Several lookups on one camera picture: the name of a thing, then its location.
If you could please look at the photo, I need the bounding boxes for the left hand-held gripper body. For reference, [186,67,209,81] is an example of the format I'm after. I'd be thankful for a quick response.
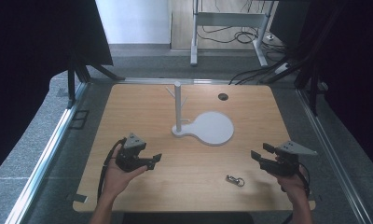
[115,133,147,173]

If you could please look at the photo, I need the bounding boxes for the black curtain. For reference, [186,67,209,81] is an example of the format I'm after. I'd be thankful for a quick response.
[0,0,114,181]
[269,0,373,176]

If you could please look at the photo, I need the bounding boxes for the black floor cables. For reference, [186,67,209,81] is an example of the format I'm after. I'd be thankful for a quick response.
[196,0,304,86]

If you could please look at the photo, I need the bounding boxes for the aluminium rail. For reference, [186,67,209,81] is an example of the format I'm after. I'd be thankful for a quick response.
[295,88,372,224]
[4,82,90,224]

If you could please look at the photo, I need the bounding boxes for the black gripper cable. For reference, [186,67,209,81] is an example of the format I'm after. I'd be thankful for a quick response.
[96,137,127,201]
[280,161,311,224]

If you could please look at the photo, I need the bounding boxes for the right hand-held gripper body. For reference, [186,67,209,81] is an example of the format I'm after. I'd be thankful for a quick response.
[259,140,318,177]

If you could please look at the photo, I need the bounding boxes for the silver metal keychain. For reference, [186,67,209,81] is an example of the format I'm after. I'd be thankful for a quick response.
[225,174,246,188]

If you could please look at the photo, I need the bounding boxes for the white metal desk frame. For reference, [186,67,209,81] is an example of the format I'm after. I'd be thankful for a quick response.
[189,0,275,68]

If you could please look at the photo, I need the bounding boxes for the white power strip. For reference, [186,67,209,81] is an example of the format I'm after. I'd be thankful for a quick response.
[273,63,291,75]

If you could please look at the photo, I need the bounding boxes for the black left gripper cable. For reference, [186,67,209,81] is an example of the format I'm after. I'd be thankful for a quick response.
[96,137,127,201]

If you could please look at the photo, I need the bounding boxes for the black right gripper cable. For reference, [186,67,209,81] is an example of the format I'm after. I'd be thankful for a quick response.
[280,161,311,224]

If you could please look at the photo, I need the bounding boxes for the black metal stand legs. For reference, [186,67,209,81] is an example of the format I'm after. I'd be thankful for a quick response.
[293,55,324,117]
[66,50,126,109]

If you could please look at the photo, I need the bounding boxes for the person's left hand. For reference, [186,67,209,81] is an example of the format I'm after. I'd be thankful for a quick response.
[102,154,148,200]

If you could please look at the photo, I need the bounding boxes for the person's right hand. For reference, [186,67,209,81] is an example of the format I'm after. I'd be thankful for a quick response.
[273,155,309,200]

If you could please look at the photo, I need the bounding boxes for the white stand with round base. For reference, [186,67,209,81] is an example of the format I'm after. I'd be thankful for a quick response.
[165,80,235,147]

